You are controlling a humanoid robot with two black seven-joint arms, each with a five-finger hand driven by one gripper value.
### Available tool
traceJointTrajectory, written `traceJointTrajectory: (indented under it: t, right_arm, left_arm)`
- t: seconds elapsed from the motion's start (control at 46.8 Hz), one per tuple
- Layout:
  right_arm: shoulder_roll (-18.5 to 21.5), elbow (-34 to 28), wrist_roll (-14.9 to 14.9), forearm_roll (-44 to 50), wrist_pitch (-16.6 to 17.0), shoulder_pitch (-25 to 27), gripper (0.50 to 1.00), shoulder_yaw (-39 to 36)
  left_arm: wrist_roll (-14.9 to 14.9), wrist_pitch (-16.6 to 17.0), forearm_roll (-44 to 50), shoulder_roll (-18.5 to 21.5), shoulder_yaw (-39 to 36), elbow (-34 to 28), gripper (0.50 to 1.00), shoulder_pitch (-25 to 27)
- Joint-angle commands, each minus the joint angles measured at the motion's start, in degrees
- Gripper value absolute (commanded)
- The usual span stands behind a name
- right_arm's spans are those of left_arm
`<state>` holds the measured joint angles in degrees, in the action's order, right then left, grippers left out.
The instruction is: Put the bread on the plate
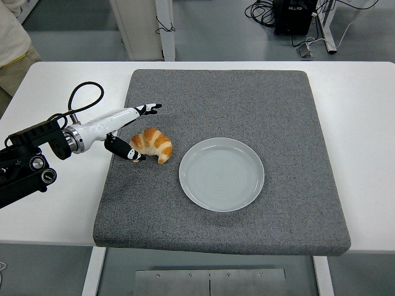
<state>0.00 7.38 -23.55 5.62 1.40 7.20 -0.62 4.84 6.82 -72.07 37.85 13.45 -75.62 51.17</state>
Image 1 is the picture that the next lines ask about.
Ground white desk leg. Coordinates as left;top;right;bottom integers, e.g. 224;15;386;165
314;0;338;55

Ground white table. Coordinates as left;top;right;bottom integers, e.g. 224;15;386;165
0;60;395;296

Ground thin black cable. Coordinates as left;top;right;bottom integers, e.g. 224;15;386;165
155;15;176;35

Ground black computer box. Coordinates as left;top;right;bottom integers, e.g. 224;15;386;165
273;0;318;35

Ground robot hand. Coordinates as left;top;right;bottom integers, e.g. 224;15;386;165
77;103;163;163

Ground small grey floor pedal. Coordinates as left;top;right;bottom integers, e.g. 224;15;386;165
296;43;315;59

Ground white cable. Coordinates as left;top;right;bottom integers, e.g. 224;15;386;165
291;0;380;51

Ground pale grey round plate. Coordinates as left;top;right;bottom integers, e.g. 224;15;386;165
178;137;265;213

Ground golden croissant bread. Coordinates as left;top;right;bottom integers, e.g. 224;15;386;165
129;127;173;165

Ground person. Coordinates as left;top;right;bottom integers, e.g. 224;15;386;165
0;0;43;109

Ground grey metal plate with screws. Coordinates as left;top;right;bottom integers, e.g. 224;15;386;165
135;268;286;296

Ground grey speckled mat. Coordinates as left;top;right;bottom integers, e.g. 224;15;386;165
93;68;352;257

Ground tangled black cables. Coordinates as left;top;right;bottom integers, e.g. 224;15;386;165
245;0;278;29

